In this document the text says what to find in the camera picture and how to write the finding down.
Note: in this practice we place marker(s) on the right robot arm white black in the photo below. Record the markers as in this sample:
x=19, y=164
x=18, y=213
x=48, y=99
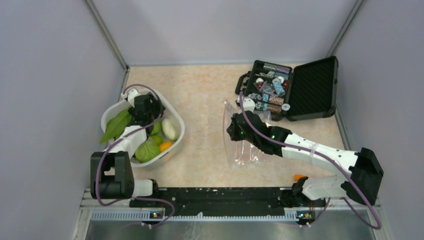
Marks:
x=357, y=174

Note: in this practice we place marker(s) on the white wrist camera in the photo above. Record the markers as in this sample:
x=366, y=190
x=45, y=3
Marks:
x=132, y=94
x=248, y=104

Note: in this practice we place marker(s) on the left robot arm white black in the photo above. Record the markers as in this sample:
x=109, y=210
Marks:
x=111, y=172

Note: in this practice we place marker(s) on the white radish toy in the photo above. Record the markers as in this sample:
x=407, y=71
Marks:
x=169, y=130

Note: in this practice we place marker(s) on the orange object behind right arm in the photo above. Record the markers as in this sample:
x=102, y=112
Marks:
x=298, y=177

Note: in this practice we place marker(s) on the clear zip top bag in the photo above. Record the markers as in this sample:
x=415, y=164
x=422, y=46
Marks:
x=240, y=153

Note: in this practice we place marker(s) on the black poker chip case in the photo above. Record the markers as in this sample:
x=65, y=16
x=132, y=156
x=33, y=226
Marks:
x=304, y=92

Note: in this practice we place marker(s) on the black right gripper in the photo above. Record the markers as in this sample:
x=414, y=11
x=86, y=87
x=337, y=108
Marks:
x=232, y=129

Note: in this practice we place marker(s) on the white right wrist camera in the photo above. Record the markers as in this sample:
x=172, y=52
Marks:
x=248, y=104

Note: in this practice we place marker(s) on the green leafy vegetable toy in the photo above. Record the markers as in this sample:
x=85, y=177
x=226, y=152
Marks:
x=116, y=126

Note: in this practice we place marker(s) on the green cabbage toy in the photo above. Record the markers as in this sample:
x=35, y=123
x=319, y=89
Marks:
x=147, y=151

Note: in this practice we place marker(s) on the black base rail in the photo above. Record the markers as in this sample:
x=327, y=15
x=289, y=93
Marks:
x=227, y=201

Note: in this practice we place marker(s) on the small orange fruit toy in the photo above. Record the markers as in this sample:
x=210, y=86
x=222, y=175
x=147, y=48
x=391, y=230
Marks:
x=165, y=145

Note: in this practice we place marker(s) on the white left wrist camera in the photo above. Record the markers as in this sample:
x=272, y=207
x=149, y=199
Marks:
x=132, y=94

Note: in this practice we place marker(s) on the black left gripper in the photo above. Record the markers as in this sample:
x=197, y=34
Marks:
x=155, y=106

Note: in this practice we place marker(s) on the white plastic basket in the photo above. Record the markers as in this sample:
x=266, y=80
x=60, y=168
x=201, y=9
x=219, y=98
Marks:
x=169, y=113

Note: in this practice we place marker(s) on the small green lime toy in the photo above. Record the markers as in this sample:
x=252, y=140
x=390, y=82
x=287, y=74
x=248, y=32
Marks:
x=157, y=128

